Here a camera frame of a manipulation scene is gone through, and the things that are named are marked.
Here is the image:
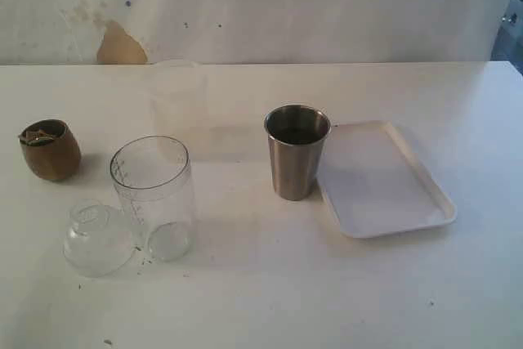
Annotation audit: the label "clear plastic shaker jar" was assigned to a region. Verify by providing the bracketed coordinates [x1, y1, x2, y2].
[110, 135, 196, 262]

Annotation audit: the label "clear dome shaker lid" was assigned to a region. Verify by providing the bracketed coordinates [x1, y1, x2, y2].
[63, 199, 135, 278]

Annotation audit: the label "translucent frosted plastic cup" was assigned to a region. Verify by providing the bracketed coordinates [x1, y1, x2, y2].
[145, 60, 210, 161]

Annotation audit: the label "coins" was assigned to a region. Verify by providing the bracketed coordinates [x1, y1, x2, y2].
[18, 119, 67, 146]

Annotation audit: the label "stainless steel tumbler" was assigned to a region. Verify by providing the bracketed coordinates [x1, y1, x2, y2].
[264, 104, 331, 201]

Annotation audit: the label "white rectangular tray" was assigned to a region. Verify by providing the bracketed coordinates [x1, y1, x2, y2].
[317, 121, 457, 239]

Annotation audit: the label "brown wooden cup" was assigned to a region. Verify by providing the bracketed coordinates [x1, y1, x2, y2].
[20, 120, 82, 181]

